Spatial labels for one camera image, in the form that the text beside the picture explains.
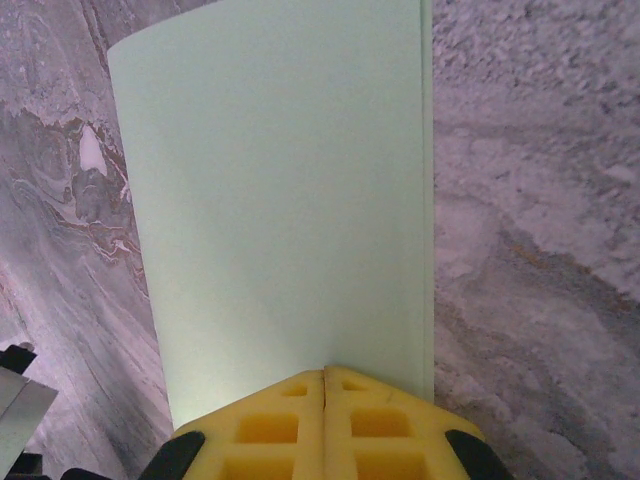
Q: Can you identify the black-yellow right gripper left finger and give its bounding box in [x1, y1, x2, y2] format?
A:
[144, 368, 327, 480]

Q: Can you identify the black-yellow right gripper right finger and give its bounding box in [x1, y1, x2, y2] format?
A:
[323, 365, 511, 480]

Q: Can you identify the light green paper sheet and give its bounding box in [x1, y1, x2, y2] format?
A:
[107, 0, 435, 431]

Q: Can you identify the long aluminium base rail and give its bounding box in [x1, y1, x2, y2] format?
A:
[0, 369, 59, 459]

